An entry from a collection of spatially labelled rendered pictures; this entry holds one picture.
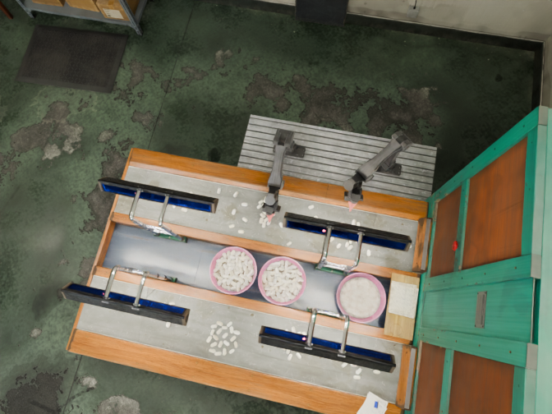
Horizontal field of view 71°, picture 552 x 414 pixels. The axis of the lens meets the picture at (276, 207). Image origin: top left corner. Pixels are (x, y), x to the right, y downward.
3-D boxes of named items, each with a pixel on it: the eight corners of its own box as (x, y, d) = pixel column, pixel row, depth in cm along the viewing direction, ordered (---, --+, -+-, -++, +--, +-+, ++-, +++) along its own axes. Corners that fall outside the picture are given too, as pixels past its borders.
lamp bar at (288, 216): (285, 212, 197) (285, 209, 190) (409, 236, 191) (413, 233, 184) (282, 227, 195) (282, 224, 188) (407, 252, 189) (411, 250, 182)
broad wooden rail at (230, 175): (144, 158, 258) (132, 146, 240) (419, 209, 241) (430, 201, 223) (138, 174, 255) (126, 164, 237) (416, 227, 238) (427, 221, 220)
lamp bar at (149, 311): (71, 282, 193) (62, 281, 186) (190, 309, 187) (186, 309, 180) (66, 298, 191) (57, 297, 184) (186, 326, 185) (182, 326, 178)
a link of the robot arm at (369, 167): (366, 181, 199) (414, 139, 193) (355, 168, 201) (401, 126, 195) (368, 183, 211) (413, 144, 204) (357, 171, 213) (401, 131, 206)
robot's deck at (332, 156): (250, 117, 257) (250, 114, 253) (434, 149, 245) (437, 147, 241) (217, 249, 235) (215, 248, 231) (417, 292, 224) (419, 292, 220)
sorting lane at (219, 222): (130, 167, 242) (128, 165, 240) (425, 223, 225) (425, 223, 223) (115, 213, 235) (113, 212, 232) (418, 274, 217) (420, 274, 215)
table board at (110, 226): (140, 157, 258) (131, 147, 243) (144, 158, 258) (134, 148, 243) (80, 347, 229) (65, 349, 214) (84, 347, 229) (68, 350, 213)
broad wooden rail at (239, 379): (90, 327, 232) (73, 328, 214) (396, 398, 215) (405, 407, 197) (84, 347, 229) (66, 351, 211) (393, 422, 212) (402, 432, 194)
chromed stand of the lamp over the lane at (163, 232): (163, 206, 239) (135, 184, 196) (195, 213, 237) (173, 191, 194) (155, 236, 234) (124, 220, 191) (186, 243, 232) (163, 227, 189)
